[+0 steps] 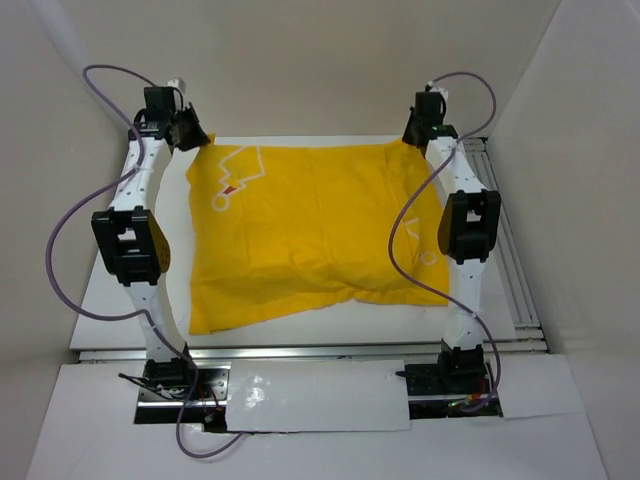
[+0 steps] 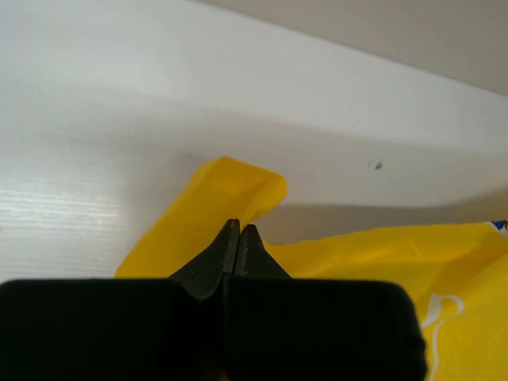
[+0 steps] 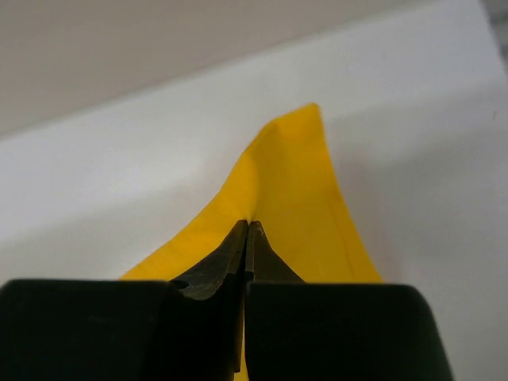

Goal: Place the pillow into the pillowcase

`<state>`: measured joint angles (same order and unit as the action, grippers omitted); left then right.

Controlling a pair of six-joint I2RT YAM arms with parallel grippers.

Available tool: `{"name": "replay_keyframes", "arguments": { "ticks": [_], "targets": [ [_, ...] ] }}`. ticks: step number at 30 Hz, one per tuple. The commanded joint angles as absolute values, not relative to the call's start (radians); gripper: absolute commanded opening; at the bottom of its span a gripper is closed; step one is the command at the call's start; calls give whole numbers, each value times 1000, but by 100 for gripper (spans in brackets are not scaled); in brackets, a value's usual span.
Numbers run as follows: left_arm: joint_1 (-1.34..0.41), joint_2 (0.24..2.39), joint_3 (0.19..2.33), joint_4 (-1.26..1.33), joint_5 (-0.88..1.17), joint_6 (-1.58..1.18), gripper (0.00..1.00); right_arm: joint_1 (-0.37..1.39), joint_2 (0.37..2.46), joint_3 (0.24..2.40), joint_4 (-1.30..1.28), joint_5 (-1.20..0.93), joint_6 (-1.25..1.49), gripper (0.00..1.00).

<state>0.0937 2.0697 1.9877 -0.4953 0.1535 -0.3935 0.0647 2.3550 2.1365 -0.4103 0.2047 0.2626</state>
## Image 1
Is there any yellow printed pillowcase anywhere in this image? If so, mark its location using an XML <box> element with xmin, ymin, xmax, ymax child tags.
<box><xmin>186</xmin><ymin>140</ymin><xmax>450</xmax><ymax>335</ymax></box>

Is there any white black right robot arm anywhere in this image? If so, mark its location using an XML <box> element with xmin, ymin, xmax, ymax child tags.
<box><xmin>402</xmin><ymin>86</ymin><xmax>501</xmax><ymax>409</ymax></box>

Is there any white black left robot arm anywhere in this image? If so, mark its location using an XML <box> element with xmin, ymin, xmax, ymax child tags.
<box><xmin>91</xmin><ymin>79</ymin><xmax>209</xmax><ymax>401</ymax></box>

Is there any white cover sheet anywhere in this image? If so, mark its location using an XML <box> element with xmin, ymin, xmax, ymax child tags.
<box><xmin>225</xmin><ymin>360</ymin><xmax>411</xmax><ymax>433</ymax></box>

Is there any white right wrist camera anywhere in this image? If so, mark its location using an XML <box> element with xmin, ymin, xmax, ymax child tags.
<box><xmin>425</xmin><ymin>81</ymin><xmax>449</xmax><ymax>101</ymax></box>

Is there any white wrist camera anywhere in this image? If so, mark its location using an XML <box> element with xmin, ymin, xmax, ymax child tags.
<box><xmin>165</xmin><ymin>77</ymin><xmax>187</xmax><ymax>94</ymax></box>
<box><xmin>425</xmin><ymin>81</ymin><xmax>449</xmax><ymax>101</ymax></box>

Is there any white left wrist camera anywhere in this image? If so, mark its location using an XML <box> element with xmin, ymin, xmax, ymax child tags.
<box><xmin>165</xmin><ymin>77</ymin><xmax>187</xmax><ymax>94</ymax></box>

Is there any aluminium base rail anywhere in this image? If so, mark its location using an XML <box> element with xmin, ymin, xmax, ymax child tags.
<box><xmin>79</xmin><ymin>339</ymin><xmax>548</xmax><ymax>433</ymax></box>

